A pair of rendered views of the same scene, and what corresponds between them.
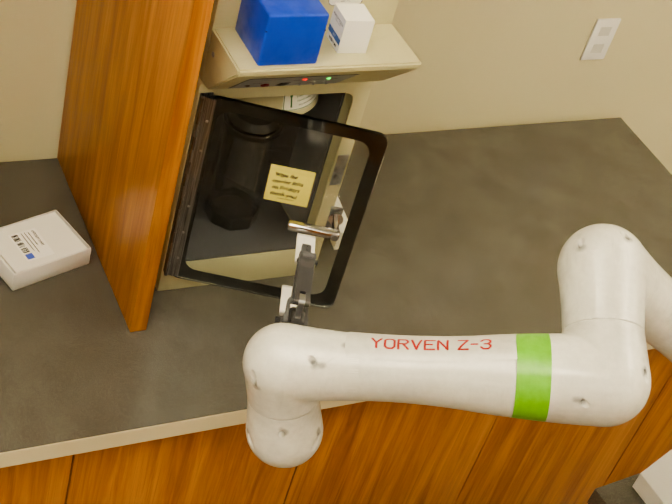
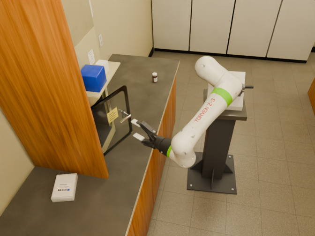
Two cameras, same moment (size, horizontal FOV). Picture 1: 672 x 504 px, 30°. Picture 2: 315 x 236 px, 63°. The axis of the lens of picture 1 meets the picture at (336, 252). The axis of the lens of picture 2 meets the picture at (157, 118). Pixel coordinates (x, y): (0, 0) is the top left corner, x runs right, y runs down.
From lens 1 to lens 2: 0.94 m
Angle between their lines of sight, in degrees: 30
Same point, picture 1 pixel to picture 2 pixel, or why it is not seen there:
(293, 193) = (114, 115)
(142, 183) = (87, 146)
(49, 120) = (25, 159)
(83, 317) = (94, 187)
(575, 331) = (220, 82)
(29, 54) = (9, 150)
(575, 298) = (213, 76)
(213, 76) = not seen: hidden behind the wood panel
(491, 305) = (147, 103)
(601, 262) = (211, 65)
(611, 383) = (238, 84)
